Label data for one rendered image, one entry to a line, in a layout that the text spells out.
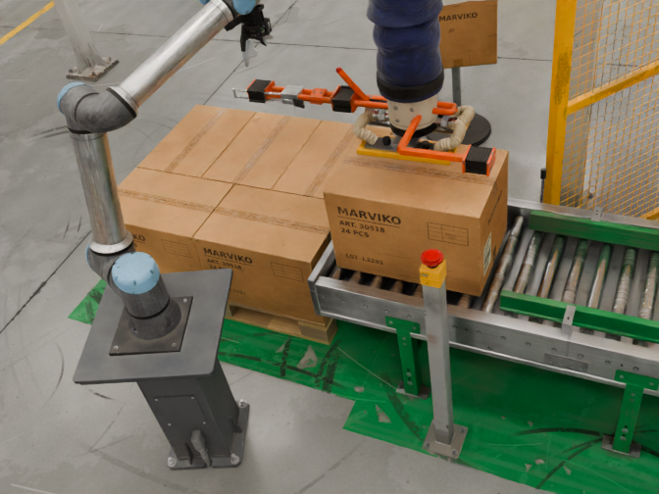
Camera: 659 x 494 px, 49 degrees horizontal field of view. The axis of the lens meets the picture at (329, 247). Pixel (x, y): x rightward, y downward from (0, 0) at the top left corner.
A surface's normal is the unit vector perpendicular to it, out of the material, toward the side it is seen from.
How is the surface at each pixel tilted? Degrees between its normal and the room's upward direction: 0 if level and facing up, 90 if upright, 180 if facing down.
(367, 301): 90
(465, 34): 90
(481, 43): 90
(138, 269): 6
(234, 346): 0
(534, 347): 90
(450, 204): 0
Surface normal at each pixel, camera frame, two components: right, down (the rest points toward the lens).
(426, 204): -0.15, -0.73
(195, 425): -0.04, 0.69
